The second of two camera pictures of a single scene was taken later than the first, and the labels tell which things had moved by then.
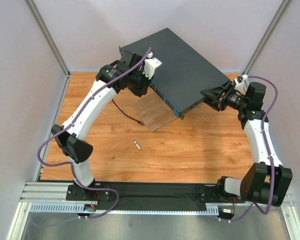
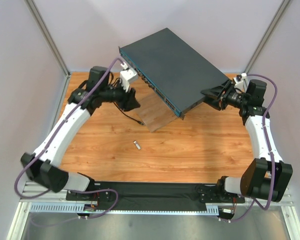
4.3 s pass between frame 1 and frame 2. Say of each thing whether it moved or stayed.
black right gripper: stayed
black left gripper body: moved
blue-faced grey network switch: stayed
